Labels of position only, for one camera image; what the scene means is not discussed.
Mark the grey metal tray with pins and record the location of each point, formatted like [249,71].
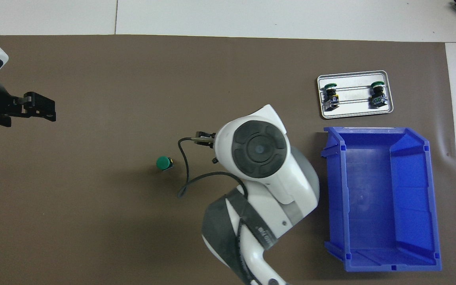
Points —
[354,109]

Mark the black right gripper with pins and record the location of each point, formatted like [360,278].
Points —
[211,135]

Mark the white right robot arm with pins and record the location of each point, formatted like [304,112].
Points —
[275,190]

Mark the green push button switch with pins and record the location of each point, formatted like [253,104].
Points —
[163,162]

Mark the brown table mat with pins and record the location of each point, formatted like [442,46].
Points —
[113,79]

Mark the green push button yellow stripe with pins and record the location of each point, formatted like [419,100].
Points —
[332,95]

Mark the green push button blue base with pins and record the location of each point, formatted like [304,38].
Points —
[377,95]

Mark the blue plastic storage bin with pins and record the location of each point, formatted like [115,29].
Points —
[370,198]

